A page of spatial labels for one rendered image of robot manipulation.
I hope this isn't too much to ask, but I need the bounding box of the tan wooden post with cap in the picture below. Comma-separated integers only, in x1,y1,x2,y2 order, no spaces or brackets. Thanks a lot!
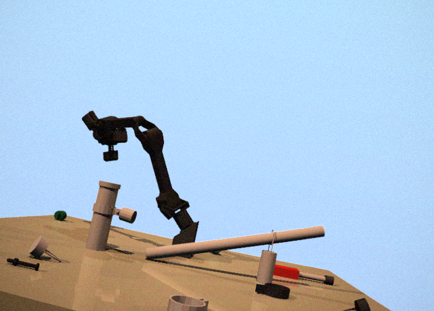
86,180,121,251

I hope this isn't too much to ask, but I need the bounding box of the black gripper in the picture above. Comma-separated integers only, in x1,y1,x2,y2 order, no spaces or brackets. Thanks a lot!
102,129,118,162

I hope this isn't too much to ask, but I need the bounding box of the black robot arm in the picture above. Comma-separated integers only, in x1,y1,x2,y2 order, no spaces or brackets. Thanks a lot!
82,111,195,233

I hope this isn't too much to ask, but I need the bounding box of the black bolt with nut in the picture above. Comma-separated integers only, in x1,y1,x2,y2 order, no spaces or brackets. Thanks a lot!
7,258,39,270

